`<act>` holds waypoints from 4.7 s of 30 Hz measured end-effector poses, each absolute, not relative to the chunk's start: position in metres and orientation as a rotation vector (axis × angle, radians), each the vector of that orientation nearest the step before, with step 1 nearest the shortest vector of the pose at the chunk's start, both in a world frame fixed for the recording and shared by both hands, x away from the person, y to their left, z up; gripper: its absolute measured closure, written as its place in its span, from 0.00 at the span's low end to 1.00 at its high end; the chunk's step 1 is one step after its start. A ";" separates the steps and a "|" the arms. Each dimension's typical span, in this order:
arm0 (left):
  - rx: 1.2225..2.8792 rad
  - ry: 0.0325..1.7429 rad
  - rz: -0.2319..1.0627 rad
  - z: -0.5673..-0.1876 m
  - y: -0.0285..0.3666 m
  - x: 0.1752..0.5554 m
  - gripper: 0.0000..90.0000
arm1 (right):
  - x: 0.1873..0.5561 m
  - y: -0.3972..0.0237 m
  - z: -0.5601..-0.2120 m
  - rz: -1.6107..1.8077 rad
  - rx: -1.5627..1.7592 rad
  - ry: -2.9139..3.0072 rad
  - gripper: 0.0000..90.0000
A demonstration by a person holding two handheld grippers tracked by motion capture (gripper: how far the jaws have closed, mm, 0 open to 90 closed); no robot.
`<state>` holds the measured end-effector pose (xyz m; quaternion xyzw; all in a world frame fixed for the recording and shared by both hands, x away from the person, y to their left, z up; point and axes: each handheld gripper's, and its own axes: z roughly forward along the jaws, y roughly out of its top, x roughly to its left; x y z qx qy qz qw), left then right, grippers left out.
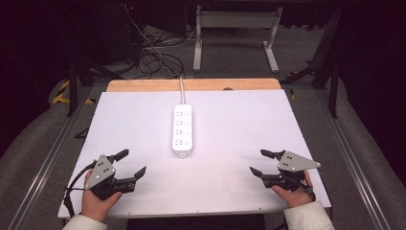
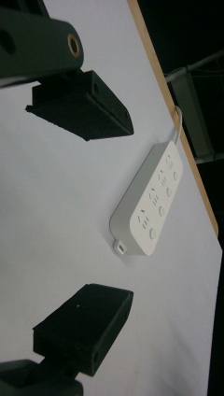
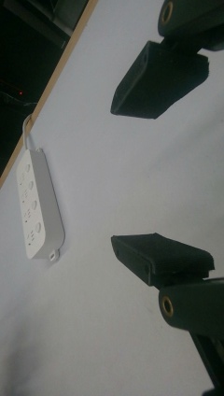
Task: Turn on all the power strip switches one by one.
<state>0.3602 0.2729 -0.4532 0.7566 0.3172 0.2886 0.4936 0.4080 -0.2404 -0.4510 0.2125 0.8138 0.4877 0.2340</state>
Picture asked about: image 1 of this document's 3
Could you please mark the black equipment cabinet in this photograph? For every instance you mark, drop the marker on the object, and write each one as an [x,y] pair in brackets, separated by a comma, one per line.
[118,32]

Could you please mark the person's dark lap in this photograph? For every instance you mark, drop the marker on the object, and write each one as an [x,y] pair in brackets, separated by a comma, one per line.
[195,222]

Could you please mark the person's left hand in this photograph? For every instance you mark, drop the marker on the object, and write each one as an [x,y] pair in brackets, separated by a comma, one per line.
[95,206]

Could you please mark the yellow black hazard tape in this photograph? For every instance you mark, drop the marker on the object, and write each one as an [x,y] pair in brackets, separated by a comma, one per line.
[63,95]

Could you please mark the white power strip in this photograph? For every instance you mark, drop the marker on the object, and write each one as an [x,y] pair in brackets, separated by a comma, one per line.
[182,130]

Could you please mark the aluminium rail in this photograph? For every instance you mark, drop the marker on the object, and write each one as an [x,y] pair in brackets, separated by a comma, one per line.
[351,156]
[41,167]

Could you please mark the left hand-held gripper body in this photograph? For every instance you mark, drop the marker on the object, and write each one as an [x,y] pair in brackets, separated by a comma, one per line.
[99,172]

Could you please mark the white metal desk frame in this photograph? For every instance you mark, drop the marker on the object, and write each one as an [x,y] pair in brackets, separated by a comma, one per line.
[236,19]

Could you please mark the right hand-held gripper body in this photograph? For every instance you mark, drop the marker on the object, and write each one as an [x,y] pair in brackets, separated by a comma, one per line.
[295,163]

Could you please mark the wooden table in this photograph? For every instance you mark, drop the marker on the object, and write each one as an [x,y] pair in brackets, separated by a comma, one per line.
[191,85]

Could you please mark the black metal stand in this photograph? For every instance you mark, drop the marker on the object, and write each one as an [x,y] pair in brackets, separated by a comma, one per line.
[74,86]
[328,70]

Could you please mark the person's right hand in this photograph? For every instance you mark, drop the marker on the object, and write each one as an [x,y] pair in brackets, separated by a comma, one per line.
[295,198]

